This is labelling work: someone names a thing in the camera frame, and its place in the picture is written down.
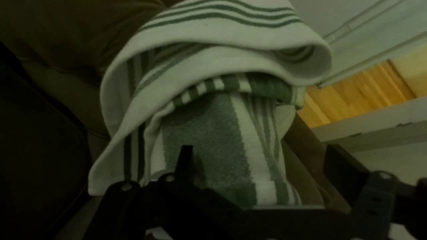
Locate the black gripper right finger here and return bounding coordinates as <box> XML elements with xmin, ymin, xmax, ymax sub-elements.
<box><xmin>323</xmin><ymin>145</ymin><xmax>427</xmax><ymax>240</ymax></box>

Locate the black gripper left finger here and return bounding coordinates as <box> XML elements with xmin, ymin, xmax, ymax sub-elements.
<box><xmin>84</xmin><ymin>144</ymin><xmax>251</xmax><ymax>240</ymax></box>

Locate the white and green striped towel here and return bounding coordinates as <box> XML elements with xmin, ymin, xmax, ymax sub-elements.
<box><xmin>88</xmin><ymin>0</ymin><xmax>332</xmax><ymax>208</ymax></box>

